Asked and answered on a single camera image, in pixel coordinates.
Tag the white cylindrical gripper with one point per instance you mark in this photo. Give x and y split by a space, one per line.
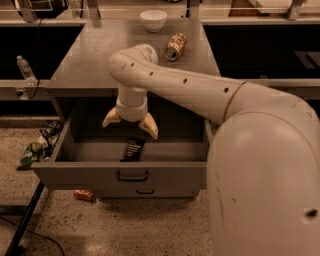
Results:
132 112

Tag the white ceramic bowl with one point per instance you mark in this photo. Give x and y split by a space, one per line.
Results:
153 20

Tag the grey metal drawer cabinet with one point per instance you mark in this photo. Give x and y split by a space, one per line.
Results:
84 71

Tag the open grey top drawer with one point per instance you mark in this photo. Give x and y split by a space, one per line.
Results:
88 155

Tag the lower grey drawer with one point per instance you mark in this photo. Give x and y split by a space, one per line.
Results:
153 194

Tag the black table leg left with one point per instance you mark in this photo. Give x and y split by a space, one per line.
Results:
27 214

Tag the black rxbar chocolate bar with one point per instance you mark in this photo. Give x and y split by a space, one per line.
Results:
133 150

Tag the clear plastic water bottle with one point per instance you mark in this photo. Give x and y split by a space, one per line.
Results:
26 71

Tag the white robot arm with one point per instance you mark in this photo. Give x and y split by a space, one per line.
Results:
263 165

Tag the brown patterned soda can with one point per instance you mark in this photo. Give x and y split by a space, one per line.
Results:
175 46

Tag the green snack bag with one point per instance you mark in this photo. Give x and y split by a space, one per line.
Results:
30 155

